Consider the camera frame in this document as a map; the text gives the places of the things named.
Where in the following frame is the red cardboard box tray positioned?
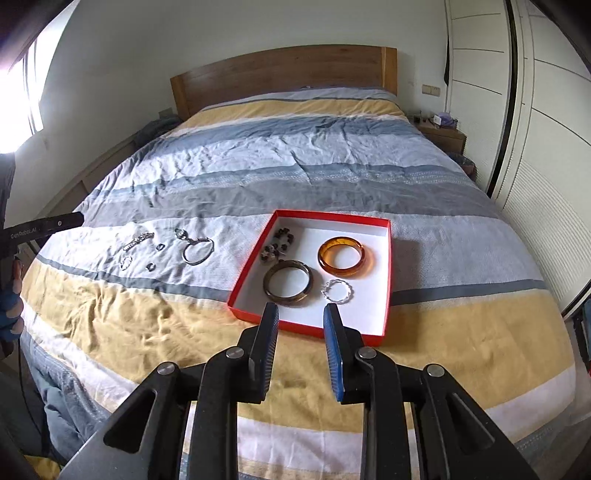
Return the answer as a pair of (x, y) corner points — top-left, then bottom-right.
(226, 209), (393, 348)

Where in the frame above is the dark brown bangle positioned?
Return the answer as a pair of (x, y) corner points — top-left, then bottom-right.
(263, 260), (315, 308)

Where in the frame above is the wooden nightstand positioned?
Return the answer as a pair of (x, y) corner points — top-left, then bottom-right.
(413, 115), (467, 153)

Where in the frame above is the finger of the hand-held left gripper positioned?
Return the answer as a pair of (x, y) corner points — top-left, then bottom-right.
(46, 211), (85, 232)

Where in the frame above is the thin silver bangle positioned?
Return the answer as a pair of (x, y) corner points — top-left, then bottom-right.
(181, 236), (216, 265)

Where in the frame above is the person's left hand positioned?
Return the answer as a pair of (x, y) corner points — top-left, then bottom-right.
(0, 258), (25, 344)

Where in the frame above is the wooden headboard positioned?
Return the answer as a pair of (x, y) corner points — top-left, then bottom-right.
(170, 46), (399, 121)

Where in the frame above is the white wardrobe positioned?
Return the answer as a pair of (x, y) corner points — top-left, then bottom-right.
(445, 0), (591, 319)

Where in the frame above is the striped duvet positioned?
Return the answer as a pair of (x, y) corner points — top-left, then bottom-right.
(18, 85), (578, 480)

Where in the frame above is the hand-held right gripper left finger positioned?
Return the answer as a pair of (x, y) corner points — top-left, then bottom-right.
(58, 302), (280, 480)

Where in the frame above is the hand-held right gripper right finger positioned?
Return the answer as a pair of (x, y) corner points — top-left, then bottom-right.
(323, 304), (541, 480)

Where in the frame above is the amber bangle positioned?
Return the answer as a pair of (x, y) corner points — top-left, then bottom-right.
(317, 236), (374, 278)

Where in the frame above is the black cable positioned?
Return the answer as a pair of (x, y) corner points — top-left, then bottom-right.
(11, 339), (47, 462)

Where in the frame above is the window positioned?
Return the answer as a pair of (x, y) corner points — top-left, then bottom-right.
(0, 28), (51, 153)

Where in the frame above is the silver twisted bracelet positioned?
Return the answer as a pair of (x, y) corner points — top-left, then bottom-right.
(321, 279), (354, 305)

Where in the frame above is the silver chain bracelet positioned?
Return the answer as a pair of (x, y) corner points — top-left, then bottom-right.
(121, 232), (155, 253)

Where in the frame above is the dark clothes pile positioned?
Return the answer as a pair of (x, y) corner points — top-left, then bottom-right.
(134, 115), (181, 148)

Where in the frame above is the dark bead bracelet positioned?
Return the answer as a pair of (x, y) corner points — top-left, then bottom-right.
(259, 226), (296, 264)

